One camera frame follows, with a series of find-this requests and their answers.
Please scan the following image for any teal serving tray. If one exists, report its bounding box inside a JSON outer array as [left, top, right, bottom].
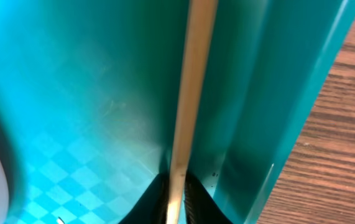
[[0, 0, 355, 223]]

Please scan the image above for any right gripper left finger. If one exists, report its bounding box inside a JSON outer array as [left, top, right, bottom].
[[119, 174, 169, 224]]

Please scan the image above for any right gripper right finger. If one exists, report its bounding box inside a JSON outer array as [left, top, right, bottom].
[[184, 172, 232, 224]]

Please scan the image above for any wooden chopstick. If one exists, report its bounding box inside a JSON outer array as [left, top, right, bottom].
[[166, 0, 218, 224]]

